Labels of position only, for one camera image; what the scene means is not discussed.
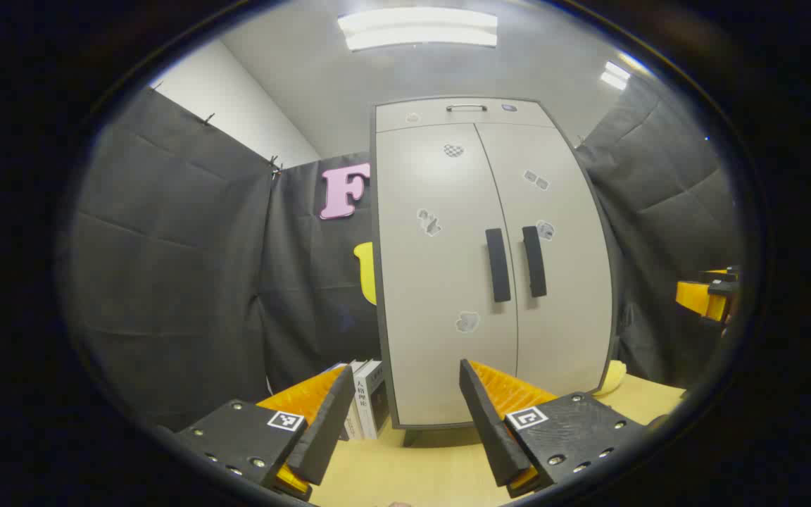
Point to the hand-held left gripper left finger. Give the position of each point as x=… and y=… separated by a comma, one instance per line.
x=324, y=436

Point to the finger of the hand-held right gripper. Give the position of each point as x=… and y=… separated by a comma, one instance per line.
x=694, y=296

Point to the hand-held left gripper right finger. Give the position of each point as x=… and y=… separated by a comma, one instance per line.
x=495, y=440

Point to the grey cabinet door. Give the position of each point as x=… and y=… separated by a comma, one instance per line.
x=434, y=282
x=567, y=317

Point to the grey double-door shoe cabinet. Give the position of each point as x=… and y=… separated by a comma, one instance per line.
x=374, y=282

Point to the white book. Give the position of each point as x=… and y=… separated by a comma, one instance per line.
x=357, y=380

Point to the grey book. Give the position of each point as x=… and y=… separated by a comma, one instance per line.
x=376, y=394

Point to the yellow round bun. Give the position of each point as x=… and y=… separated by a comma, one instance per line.
x=611, y=379

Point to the small ceiling light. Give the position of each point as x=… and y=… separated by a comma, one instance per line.
x=615, y=74

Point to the black backdrop cloth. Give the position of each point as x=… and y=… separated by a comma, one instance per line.
x=166, y=246

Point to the long ceiling light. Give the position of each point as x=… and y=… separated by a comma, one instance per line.
x=416, y=28

